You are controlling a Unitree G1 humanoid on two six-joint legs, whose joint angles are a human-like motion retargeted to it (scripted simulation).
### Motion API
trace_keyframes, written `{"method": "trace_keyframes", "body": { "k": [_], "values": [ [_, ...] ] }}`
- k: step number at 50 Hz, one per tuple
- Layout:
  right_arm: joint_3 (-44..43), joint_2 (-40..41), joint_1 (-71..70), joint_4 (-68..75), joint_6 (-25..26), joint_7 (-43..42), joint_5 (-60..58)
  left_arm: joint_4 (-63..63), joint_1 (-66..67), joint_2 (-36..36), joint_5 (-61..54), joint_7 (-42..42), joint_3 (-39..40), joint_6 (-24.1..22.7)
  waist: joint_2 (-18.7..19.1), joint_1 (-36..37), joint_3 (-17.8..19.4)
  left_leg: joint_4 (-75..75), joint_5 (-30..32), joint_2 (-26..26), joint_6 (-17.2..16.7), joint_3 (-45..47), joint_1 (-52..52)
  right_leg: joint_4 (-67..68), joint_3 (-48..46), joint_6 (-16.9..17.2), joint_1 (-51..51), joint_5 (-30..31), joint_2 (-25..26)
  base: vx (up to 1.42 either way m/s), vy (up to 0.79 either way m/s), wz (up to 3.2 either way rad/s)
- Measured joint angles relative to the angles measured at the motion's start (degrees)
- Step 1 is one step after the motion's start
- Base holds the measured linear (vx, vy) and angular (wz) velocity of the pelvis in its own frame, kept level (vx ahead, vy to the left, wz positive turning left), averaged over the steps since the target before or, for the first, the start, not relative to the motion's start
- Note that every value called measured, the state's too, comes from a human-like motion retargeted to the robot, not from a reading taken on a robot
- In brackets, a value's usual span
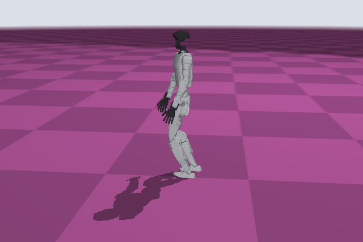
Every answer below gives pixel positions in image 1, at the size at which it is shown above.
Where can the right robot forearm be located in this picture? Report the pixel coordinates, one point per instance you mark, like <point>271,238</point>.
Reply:
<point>171,88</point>

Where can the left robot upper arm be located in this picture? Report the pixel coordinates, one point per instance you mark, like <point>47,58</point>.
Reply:
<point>186,62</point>

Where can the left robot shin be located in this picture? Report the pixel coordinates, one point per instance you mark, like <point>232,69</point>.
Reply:
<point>180,155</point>

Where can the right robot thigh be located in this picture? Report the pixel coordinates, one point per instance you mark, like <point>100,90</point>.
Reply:
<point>182,135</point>

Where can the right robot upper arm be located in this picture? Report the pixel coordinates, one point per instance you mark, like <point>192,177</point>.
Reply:
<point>173,74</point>

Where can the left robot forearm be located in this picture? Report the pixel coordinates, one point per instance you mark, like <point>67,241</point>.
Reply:
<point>180,93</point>

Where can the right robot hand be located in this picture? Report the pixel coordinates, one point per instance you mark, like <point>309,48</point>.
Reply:
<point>163,102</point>

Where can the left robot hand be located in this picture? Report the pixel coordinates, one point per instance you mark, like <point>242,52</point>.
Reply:
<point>170,113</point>

